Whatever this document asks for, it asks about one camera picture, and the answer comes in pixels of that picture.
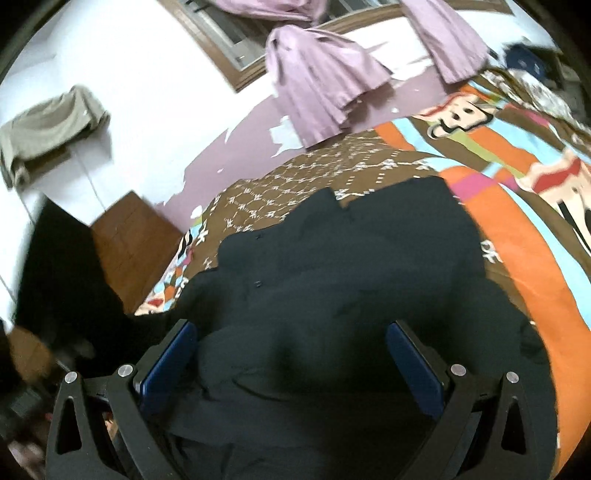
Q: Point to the black shirt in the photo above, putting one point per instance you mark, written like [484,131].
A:
[323,277]

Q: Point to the beige hanging cloth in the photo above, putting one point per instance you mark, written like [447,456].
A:
[46,124]

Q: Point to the colourful printed blanket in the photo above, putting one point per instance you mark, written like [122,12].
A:
[508,221]

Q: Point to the purple curtain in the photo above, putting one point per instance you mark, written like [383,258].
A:
[443,41]
[318,83]

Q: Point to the dark blue cap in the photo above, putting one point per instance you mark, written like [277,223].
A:
[524,57]

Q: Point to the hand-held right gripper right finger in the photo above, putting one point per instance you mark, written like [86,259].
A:
[412,362]

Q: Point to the wooden headboard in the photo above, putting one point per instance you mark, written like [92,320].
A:
[129,244]

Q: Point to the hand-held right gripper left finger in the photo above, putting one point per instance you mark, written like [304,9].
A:
[171,362]

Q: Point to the grey floral quilt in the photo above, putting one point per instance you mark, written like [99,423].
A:
[540,94]

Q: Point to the wooden framed barred window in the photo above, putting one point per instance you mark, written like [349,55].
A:
[221,41]

